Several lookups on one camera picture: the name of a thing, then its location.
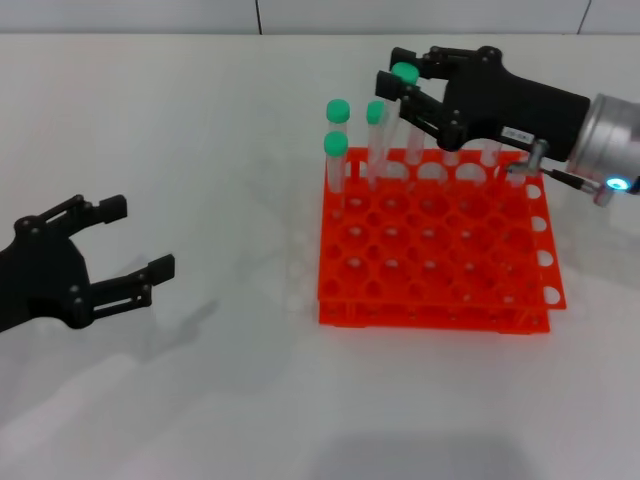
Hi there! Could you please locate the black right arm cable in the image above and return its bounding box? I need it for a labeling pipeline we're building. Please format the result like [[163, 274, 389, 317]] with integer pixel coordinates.
[[505, 139, 619, 207]]

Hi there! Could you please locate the red test tube rack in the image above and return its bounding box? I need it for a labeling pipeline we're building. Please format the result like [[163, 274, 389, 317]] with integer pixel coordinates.
[[317, 147, 569, 335]]

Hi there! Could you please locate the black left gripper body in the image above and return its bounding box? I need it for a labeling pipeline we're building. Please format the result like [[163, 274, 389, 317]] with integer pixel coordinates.
[[0, 214, 96, 334]]

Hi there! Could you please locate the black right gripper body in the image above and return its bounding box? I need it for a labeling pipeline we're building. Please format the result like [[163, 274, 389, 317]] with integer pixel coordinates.
[[437, 45, 592, 164]]

